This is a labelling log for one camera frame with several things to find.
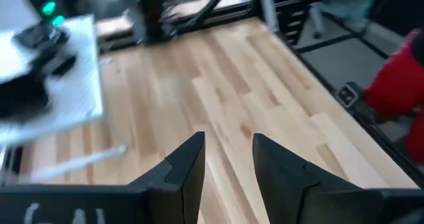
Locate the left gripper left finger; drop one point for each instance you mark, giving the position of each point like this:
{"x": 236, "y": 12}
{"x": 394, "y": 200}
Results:
{"x": 180, "y": 181}

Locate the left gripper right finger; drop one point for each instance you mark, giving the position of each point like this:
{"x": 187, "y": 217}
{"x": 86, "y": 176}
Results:
{"x": 285, "y": 184}

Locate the black wavy square mini plate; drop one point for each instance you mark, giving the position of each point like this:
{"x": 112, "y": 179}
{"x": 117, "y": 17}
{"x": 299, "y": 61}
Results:
{"x": 21, "y": 96}

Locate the black leaf-shaped mini plate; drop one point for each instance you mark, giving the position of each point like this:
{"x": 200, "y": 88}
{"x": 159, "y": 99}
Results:
{"x": 39, "y": 35}

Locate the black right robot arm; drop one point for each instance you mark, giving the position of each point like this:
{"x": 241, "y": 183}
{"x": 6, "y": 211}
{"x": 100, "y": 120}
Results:
{"x": 154, "y": 15}

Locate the white perforated metal shelf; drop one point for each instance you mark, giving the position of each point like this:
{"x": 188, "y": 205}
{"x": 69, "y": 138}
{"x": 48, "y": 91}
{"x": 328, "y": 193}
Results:
{"x": 79, "y": 91}

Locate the person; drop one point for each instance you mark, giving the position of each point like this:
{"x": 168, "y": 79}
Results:
{"x": 397, "y": 85}

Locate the black computer with green lights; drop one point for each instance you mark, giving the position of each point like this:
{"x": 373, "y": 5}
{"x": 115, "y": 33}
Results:
{"x": 49, "y": 10}

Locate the black table-level camera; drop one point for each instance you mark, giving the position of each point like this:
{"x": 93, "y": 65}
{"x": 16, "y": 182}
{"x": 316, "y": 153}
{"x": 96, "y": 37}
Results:
{"x": 347, "y": 94}

